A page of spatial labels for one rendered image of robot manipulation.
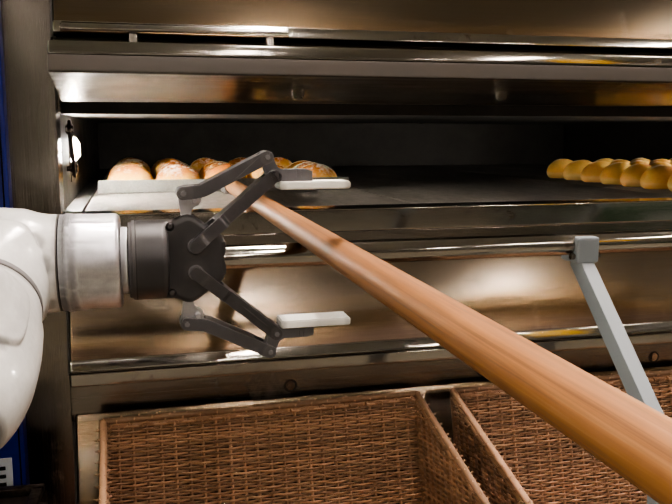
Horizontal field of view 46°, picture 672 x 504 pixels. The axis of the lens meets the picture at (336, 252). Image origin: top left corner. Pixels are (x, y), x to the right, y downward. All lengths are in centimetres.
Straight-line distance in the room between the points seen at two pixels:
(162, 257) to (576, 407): 46
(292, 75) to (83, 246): 56
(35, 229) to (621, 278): 117
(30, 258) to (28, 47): 66
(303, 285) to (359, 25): 45
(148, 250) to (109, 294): 5
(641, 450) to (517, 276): 121
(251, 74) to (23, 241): 56
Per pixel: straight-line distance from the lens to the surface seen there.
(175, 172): 179
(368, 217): 139
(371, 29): 137
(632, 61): 143
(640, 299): 165
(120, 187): 177
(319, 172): 183
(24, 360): 61
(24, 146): 133
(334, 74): 121
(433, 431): 139
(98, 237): 74
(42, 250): 74
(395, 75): 124
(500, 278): 151
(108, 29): 123
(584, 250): 112
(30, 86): 133
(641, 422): 34
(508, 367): 42
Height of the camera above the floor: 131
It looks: 9 degrees down
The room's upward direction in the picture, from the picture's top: straight up
